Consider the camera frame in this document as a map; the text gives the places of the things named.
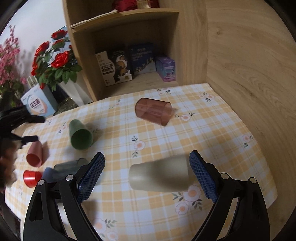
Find transparent teal cup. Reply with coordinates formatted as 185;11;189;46
53;158;89;181

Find yellow plaid floral tablecloth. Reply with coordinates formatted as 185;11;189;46
4;83;278;241

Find blue plastic cup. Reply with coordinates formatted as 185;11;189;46
42;167;55;183

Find green speckled cup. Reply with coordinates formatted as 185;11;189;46
69;120;93;150

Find wooden shelf unit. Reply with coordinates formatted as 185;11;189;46
63;1;208;101

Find red plastic cup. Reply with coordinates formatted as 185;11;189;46
23;170;43;188

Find white and black snack box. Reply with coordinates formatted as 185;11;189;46
95;49;132;87

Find purple small box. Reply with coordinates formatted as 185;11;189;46
156;57;176;82

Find beige plastic cup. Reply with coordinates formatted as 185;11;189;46
128;155;189;192

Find pink plastic cup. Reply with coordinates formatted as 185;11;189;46
26;141;43;168

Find white faceted vase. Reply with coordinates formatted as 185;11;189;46
59;74;93;106

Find red rose bouquet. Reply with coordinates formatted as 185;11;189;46
31;28;82;91

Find transparent brown cup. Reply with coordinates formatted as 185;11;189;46
135;97;173;126

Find dark blue box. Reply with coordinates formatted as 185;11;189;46
129;43;156;76

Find blue probiotic box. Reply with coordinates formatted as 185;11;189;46
21;84;58;117

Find pink blossom flower arrangement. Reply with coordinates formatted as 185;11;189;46
1;25;26;108

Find green glass tray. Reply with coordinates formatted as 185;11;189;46
53;97;78;116

